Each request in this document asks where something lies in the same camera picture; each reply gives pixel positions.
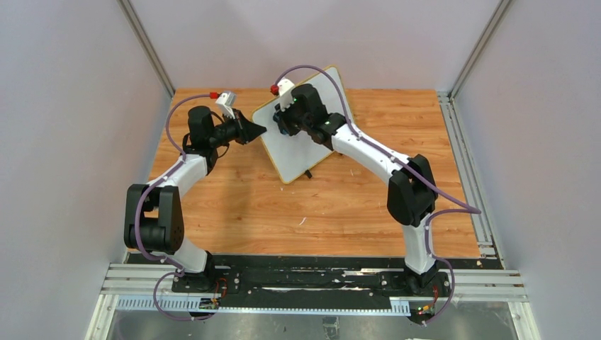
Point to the blue black whiteboard eraser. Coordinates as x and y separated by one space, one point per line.
282 128

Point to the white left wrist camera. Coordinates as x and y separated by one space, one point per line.
225 101

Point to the right corner aluminium post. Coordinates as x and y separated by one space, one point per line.
478 49

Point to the corner aluminium post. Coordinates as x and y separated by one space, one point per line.
143 38
478 49

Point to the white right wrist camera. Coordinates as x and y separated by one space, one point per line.
282 90

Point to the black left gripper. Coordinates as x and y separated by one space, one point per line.
239 129

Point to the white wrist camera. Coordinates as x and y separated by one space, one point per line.
225 101
282 90

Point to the aluminium front frame rail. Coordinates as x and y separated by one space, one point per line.
491 306

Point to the right side aluminium rail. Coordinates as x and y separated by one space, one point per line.
483 227

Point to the left corner aluminium post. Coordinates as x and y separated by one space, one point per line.
143 38

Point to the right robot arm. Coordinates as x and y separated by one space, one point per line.
410 200

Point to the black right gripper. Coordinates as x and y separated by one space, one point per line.
284 122

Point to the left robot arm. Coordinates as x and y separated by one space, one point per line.
154 219

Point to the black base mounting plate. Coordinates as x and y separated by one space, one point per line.
318 285

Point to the yellow framed whiteboard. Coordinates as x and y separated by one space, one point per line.
292 156

